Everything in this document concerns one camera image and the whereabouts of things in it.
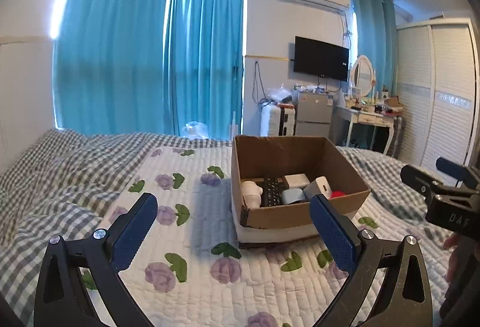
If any white rectangular box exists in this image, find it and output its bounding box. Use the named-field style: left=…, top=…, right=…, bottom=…
left=283, top=173, right=311, bottom=189

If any person's right hand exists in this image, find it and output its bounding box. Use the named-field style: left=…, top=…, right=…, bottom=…
left=442, top=234, right=461, bottom=283

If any red round lid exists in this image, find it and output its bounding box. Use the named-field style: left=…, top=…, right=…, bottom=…
left=330, top=190, right=346, bottom=198

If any brown cardboard box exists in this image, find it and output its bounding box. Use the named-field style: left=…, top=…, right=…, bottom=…
left=231, top=135, right=370, bottom=248

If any white charger adapter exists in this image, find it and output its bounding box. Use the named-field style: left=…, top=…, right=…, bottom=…
left=304, top=176, right=333, bottom=200

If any black wall television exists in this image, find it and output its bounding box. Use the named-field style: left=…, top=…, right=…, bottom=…
left=293, top=36, right=350, bottom=81

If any light blue earbud case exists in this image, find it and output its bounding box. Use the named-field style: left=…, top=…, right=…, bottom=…
left=281, top=189, right=307, bottom=205

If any floral quilted bedspread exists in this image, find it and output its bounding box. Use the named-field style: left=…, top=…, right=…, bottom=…
left=97, top=147, right=449, bottom=326

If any black remote control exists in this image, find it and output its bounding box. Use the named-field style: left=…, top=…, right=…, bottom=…
left=260, top=177, right=286, bottom=207

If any small blue curtain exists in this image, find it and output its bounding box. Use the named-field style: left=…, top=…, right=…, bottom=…
left=352, top=0, right=398, bottom=94

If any silver mini fridge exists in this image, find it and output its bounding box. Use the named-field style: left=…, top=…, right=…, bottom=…
left=294, top=91, right=333, bottom=138

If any large blue curtain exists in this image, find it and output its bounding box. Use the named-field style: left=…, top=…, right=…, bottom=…
left=53, top=0, right=244, bottom=139

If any oval vanity mirror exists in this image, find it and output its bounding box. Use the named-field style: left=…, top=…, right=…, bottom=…
left=350, top=55, right=376, bottom=98

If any white dressing table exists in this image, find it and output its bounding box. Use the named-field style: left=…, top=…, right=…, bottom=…
left=333, top=107, right=395, bottom=156

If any white suitcase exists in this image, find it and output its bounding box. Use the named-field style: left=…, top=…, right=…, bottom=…
left=259, top=103, right=295, bottom=137

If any white louvered wardrobe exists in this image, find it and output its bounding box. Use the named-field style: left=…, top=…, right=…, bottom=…
left=396, top=18, right=479, bottom=186

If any grey checked blanket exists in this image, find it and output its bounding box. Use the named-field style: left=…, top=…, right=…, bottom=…
left=0, top=127, right=457, bottom=327

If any white rounded gadget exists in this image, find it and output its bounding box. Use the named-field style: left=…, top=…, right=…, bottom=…
left=241, top=180, right=263, bottom=209

